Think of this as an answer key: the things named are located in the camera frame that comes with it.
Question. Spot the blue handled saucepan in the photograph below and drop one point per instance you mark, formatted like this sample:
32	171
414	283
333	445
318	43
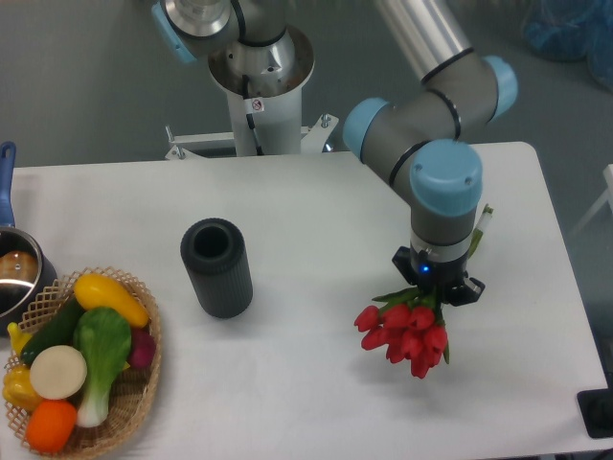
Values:
25	270

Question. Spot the dark green cucumber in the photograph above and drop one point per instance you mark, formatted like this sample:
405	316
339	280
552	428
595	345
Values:
58	330

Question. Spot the white furniture frame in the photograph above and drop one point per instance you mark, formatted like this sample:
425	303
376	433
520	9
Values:
604	199

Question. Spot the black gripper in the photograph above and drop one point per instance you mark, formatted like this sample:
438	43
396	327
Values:
449	281

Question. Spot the black device at edge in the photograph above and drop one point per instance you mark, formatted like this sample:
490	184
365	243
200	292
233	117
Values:
596	411

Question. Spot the yellow banana tip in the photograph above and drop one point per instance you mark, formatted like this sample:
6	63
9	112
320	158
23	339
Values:
18	338

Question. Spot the dark grey ribbed vase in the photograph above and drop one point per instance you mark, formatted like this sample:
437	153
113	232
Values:
214	253

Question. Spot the orange fruit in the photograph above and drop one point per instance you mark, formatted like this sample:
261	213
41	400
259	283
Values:
50	426

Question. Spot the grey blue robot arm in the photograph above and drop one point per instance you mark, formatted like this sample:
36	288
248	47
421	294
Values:
262	64

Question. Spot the yellow bell pepper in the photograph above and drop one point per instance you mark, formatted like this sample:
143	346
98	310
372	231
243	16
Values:
18	390

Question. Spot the blue plastic bag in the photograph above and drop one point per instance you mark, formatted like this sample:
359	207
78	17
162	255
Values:
572	31

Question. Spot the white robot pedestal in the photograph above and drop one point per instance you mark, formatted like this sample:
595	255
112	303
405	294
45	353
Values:
259	126

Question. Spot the red tulip bouquet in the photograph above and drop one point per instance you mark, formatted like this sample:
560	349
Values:
410	323

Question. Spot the cream round radish slice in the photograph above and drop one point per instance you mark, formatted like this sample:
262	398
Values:
58	372

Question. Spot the green bok choy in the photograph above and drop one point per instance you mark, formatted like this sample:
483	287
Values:
103	337

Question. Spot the purple red radish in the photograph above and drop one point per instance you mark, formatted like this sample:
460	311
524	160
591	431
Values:
143	348

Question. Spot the woven wicker basket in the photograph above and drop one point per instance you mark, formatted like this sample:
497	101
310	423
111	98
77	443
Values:
133	392

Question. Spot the yellow squash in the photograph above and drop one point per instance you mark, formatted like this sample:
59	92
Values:
94	290

